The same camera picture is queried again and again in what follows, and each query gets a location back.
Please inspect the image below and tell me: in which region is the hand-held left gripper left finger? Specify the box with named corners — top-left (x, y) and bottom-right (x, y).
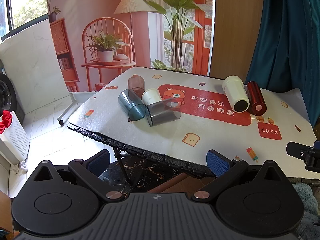
top-left (32, 149), bottom-right (124, 204)

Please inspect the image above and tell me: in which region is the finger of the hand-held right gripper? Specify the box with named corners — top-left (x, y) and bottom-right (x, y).
top-left (286, 140), bottom-right (320, 173)

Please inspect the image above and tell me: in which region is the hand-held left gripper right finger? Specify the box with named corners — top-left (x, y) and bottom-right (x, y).
top-left (191, 149), bottom-right (285, 203)

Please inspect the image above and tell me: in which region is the translucent blue-grey cup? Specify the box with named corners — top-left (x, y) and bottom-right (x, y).
top-left (118, 89), bottom-right (147, 122)

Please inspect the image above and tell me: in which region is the dark red cup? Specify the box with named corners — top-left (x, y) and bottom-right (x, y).
top-left (247, 81), bottom-right (267, 116)

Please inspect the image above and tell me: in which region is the translucent grey cup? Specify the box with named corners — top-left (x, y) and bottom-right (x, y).
top-left (144, 98), bottom-right (182, 127)

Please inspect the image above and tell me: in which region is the tall cream cup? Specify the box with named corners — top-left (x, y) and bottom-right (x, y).
top-left (223, 75), bottom-right (250, 112)

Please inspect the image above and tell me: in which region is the small white cup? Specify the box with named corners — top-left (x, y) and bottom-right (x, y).
top-left (142, 88), bottom-right (163, 105)

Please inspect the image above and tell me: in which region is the translucent pink cup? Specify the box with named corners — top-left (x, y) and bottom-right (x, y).
top-left (128, 75), bottom-right (146, 92)

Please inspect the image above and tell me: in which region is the white bear-print table mat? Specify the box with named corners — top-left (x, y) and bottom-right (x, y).
top-left (68, 67), bottom-right (317, 178)

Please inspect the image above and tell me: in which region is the black folding table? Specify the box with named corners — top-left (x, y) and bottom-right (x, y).
top-left (67, 66), bottom-right (320, 189)

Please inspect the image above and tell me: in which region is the grey fluffy blanket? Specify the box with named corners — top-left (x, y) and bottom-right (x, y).
top-left (291, 182), bottom-right (320, 240)

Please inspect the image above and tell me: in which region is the white wheeled stand leg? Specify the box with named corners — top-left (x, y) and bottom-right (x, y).
top-left (57, 91), bottom-right (96, 126)

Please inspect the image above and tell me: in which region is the white perforated laundry basket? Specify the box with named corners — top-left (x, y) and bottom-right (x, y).
top-left (0, 111), bottom-right (31, 166)

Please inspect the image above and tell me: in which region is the red cloth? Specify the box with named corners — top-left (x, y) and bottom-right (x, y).
top-left (0, 110), bottom-right (14, 134)

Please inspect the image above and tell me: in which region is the cardboard box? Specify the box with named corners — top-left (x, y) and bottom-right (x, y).
top-left (0, 189), bottom-right (16, 233)

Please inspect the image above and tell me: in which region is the teal curtain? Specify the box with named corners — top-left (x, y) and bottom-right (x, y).
top-left (245, 0), bottom-right (320, 141)

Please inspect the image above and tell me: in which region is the washing machine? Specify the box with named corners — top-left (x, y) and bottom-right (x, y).
top-left (0, 57), bottom-right (25, 126)

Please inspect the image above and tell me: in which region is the brown wooden panel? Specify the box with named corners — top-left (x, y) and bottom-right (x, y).
top-left (211, 0), bottom-right (266, 91)

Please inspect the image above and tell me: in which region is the printed room backdrop cloth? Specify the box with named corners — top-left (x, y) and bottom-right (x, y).
top-left (46, 0), bottom-right (216, 93)

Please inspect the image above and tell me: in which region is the window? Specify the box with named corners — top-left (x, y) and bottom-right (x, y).
top-left (0, 0), bottom-right (49, 40)

